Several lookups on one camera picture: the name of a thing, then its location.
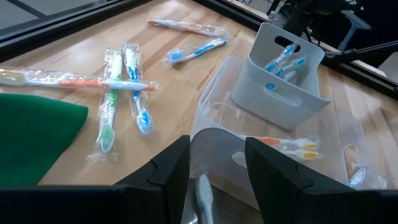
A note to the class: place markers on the black gantry strut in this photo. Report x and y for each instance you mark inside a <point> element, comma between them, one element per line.
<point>357,53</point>

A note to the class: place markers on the dark grey table stand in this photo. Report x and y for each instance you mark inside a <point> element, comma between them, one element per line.
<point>354,25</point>

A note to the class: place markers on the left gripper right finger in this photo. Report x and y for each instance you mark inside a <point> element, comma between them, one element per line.
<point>311,205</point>

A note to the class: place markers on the green cloth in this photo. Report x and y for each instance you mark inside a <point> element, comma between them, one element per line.
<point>37,140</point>

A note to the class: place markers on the green toothbrush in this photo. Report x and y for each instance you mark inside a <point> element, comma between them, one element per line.
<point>107,137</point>
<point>204,196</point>

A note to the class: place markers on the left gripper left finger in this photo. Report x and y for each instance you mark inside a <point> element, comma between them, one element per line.
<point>93,205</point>

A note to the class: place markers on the clear plastic bin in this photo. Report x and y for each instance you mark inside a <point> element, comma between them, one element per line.
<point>326,130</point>

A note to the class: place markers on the blue toothbrush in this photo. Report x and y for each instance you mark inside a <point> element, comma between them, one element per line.
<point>300,61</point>
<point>289,75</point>
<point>202,49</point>
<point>357,178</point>
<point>289,49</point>
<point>144,121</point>

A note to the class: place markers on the light grey plastic bin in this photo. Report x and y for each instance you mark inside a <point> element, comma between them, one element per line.
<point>264,102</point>

